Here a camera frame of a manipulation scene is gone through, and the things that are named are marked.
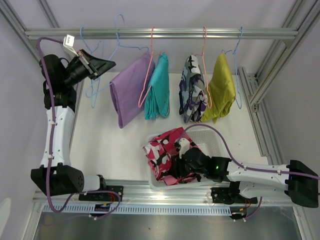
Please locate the grey purple camouflage trousers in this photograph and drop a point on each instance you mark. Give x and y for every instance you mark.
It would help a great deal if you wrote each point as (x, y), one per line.
(192, 96)

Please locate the light blue wire hanger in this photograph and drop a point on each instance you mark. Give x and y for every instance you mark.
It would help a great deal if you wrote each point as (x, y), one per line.
(87, 47)

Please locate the aluminium hanging rail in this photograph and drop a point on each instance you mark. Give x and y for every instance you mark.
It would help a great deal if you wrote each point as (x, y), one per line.
(88, 33)

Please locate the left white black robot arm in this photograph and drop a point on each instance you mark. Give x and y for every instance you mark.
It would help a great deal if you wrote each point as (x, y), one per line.
(55, 175)

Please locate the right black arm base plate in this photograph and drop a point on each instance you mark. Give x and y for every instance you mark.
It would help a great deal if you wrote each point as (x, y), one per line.
(220, 195)

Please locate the aluminium frame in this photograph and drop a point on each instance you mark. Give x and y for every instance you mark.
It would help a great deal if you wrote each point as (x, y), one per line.
(278, 55)

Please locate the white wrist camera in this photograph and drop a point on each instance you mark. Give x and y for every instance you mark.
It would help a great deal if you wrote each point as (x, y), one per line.
(182, 146)
(68, 45)

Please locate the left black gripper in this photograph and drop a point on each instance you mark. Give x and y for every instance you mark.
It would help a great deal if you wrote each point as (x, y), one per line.
(98, 66)

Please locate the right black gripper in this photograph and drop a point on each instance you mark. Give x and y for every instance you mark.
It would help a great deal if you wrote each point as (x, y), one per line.
(177, 166)

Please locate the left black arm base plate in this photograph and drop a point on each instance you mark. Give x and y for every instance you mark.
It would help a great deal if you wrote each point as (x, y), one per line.
(108, 200)

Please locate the teal trousers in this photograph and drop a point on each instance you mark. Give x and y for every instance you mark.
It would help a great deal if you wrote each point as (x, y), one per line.
(157, 103)

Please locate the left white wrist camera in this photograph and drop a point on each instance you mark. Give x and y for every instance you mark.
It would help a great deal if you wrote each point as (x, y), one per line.
(68, 45)

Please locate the pink hanger of camouflage trousers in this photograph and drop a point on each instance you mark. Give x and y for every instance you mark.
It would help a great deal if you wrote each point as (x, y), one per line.
(205, 65)

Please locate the white slotted cable duct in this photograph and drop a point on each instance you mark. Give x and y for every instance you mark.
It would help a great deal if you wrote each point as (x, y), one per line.
(139, 209)

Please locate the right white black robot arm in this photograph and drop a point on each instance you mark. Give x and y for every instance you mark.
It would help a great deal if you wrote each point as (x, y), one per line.
(246, 181)

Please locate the pink camouflage trousers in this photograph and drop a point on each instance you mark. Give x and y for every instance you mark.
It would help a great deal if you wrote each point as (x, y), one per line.
(162, 152)

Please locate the pink hanger of teal trousers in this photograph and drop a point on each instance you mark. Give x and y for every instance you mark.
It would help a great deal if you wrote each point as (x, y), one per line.
(143, 96)

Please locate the blue hanger of purple trousers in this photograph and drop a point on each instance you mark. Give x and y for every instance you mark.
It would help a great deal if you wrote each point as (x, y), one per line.
(118, 41)

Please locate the white plastic basket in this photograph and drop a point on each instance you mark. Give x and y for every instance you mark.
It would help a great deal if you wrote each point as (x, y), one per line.
(209, 143)

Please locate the yellow trousers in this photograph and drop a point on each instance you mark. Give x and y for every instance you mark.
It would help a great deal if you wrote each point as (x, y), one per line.
(221, 91)

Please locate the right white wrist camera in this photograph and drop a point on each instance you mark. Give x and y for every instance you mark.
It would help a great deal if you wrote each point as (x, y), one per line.
(182, 146)

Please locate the blue hanger of yellow trousers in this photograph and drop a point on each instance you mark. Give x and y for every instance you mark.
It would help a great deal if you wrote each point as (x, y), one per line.
(234, 52)

